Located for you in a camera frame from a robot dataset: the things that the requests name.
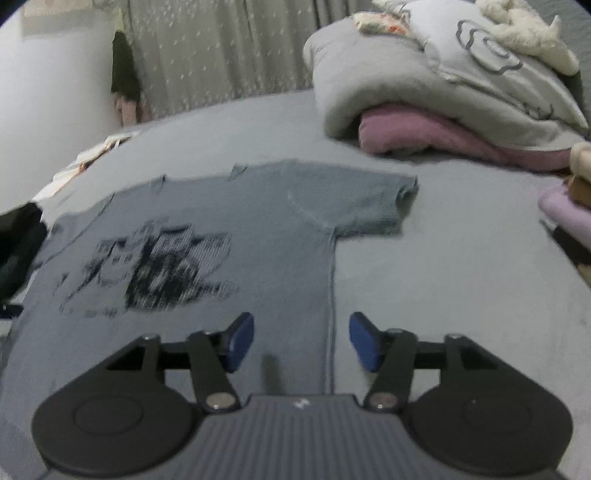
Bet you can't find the floral patterned cloth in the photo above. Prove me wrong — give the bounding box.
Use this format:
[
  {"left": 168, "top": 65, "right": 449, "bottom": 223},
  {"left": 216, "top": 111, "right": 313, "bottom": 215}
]
[{"left": 353, "top": 9, "right": 411, "bottom": 35}]

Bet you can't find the lavender folded cloth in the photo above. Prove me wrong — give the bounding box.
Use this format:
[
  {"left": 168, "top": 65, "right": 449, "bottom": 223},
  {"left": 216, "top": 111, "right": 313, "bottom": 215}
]
[{"left": 538, "top": 182, "right": 591, "bottom": 266}]

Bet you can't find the beige folded cloth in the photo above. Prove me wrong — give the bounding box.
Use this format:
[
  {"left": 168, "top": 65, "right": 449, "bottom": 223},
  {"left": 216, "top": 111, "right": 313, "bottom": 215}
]
[{"left": 568, "top": 142, "right": 591, "bottom": 204}]

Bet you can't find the grey printed knit t-shirt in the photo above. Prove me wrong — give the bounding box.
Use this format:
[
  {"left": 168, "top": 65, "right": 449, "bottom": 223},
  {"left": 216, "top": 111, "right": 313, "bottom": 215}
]
[{"left": 0, "top": 159, "right": 421, "bottom": 480}]

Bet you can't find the black smooth garment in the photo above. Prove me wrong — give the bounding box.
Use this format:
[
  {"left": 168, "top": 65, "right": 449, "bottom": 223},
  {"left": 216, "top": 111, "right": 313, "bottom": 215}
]
[{"left": 0, "top": 203, "right": 47, "bottom": 319}]

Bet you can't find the pink hanging garment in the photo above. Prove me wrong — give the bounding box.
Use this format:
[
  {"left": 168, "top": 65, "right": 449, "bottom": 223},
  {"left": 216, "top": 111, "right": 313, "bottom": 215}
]
[{"left": 115, "top": 95, "right": 151, "bottom": 126}]

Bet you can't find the white grey pillow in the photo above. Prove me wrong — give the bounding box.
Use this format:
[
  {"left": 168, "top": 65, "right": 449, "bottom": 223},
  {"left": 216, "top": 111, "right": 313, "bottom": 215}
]
[{"left": 302, "top": 0, "right": 589, "bottom": 151}]

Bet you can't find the grey star-patterned curtain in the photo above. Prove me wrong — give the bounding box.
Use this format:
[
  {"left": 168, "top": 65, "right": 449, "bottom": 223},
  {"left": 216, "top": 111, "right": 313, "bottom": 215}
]
[{"left": 127, "top": 0, "right": 384, "bottom": 118}]

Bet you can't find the black hanging garment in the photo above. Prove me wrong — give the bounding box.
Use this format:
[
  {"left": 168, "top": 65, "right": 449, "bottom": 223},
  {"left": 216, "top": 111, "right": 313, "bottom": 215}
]
[{"left": 111, "top": 31, "right": 141, "bottom": 100}]

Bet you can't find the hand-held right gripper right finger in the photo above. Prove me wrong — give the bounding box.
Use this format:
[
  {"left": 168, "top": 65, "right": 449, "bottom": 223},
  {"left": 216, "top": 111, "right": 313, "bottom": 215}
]
[{"left": 349, "top": 312, "right": 509, "bottom": 413}]

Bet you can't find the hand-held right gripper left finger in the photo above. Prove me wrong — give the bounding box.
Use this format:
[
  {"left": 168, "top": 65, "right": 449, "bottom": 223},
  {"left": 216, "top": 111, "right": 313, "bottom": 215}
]
[{"left": 92, "top": 312, "right": 256, "bottom": 413}]

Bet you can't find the pink folded blanket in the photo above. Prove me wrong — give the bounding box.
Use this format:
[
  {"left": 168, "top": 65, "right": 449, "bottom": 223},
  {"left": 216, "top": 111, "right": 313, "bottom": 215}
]
[{"left": 359, "top": 104, "right": 575, "bottom": 172}]

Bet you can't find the printed paper leaflet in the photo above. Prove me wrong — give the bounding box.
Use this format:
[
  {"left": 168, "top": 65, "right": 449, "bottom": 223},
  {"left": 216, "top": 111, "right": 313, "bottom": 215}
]
[{"left": 34, "top": 131, "right": 139, "bottom": 199}]

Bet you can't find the white fluffy plush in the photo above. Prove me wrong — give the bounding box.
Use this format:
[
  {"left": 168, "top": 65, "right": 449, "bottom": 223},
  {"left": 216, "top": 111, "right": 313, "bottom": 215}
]
[{"left": 475, "top": 0, "right": 580, "bottom": 75}]

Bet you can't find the dark cloth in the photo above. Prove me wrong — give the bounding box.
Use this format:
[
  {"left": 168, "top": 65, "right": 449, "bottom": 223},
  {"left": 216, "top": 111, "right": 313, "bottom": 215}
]
[{"left": 551, "top": 226, "right": 591, "bottom": 287}]

